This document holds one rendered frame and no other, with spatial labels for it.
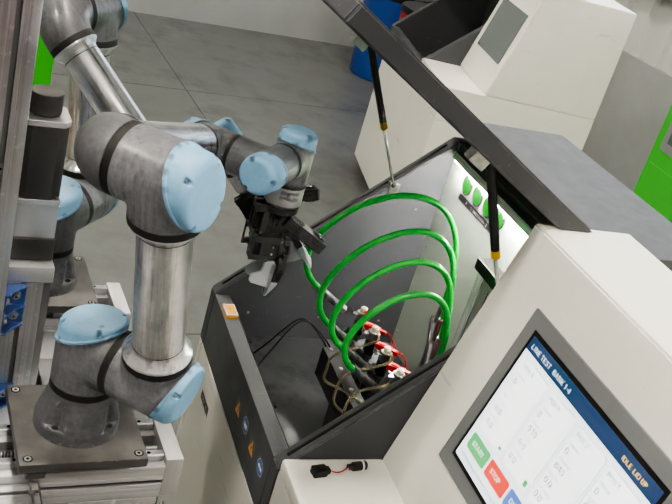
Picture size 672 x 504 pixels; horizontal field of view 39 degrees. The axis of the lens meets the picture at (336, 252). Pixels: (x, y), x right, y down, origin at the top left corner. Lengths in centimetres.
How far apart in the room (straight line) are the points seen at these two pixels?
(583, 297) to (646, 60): 567
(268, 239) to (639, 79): 562
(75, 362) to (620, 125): 605
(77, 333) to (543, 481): 81
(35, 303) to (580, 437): 101
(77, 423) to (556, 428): 82
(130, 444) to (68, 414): 13
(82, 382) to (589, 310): 87
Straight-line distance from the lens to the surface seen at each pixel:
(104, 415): 174
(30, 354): 193
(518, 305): 177
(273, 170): 167
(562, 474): 160
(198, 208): 134
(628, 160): 723
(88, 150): 138
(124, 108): 194
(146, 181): 133
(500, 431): 173
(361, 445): 196
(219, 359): 237
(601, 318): 162
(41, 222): 181
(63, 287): 215
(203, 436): 248
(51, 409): 174
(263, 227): 185
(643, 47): 737
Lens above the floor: 217
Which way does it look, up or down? 25 degrees down
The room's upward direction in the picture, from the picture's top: 17 degrees clockwise
